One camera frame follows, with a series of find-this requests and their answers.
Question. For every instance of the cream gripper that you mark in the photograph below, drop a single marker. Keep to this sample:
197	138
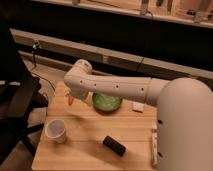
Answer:
88	100

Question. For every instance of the red orange pepper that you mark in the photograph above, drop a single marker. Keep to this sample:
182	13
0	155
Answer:
70	100

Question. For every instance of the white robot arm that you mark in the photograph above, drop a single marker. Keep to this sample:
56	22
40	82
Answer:
184	113

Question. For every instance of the green ceramic bowl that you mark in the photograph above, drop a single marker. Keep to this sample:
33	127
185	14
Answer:
106	103

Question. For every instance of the white paper cup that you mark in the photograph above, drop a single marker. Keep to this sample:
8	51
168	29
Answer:
56	130

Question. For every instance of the white sponge block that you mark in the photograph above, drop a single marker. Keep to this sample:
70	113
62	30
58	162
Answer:
138	107

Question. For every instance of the black mobile phone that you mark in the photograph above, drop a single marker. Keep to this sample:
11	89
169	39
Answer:
114	145

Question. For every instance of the black office chair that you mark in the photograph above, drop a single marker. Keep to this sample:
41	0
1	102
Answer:
19	95

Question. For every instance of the white tube bottle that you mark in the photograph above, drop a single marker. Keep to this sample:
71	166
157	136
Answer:
154	147

